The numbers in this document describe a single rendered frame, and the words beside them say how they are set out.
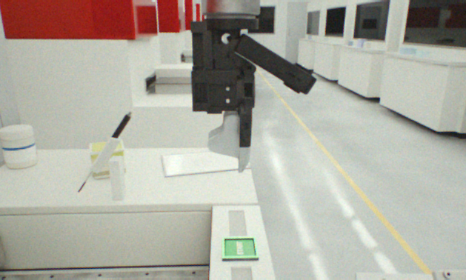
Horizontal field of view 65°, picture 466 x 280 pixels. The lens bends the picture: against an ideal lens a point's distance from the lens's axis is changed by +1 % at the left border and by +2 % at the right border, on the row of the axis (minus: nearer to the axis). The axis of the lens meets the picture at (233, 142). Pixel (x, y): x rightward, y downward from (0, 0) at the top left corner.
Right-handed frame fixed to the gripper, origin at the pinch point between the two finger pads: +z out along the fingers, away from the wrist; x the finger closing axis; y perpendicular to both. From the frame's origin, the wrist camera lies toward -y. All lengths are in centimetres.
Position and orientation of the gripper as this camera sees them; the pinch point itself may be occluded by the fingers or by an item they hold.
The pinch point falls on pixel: (245, 163)
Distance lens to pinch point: 52.7
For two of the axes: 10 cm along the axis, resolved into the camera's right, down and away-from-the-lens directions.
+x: 0.3, 3.1, -9.5
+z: 0.0, 9.5, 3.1
